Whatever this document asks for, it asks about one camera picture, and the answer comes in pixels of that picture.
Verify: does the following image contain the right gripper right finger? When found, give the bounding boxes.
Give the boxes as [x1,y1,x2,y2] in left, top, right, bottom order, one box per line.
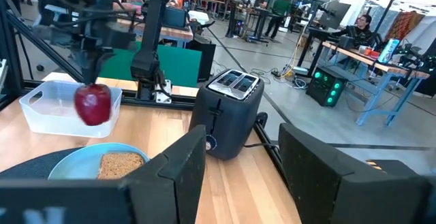
[278,123,436,224]

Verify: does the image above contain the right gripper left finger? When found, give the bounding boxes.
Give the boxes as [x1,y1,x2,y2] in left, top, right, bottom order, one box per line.
[0,124,207,224]

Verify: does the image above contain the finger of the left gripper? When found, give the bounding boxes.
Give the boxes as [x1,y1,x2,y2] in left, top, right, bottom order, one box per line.
[100,48,115,70]
[81,52,102,85]

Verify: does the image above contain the red apple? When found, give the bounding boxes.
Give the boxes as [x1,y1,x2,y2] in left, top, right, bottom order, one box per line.
[74,83,112,127]

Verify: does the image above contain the brown bread slice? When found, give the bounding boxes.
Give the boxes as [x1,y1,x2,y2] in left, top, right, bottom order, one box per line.
[97,152,146,180]

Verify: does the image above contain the clear plastic bin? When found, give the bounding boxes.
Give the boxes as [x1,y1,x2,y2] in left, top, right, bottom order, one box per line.
[18,80,123,139]

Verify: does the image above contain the green board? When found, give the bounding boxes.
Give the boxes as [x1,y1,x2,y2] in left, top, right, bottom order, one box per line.
[98,42,203,89]

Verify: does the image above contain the light blue plate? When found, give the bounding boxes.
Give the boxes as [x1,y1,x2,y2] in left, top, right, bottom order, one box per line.
[47,142,151,180]

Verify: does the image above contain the black toaster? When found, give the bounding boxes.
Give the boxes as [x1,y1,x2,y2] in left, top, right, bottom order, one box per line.
[189,69,266,161]

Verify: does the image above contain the black cabinet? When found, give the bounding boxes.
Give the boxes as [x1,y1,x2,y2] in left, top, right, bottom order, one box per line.
[185,35,217,82]

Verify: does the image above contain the black computer tower green lights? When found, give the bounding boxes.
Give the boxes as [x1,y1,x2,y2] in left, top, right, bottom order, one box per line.
[305,66,348,108]

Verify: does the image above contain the dark round woven placemat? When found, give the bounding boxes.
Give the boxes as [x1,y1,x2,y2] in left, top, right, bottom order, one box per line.
[0,146,84,180]

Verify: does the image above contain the wooden table blue legs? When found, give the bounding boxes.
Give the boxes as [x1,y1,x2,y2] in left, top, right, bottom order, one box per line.
[322,41,431,127]

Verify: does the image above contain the blue box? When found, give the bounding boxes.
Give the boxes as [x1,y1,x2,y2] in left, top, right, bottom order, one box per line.
[377,38,401,65]

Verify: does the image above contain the dark monitor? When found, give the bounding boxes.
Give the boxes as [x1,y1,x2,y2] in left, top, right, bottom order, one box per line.
[318,1,352,31]

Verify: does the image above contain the patterned hanging cloth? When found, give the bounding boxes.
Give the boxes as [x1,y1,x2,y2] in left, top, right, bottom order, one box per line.
[384,10,426,41]

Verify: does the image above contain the black toaster cord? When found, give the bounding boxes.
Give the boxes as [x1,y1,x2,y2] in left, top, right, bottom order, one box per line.
[243,142,279,150]

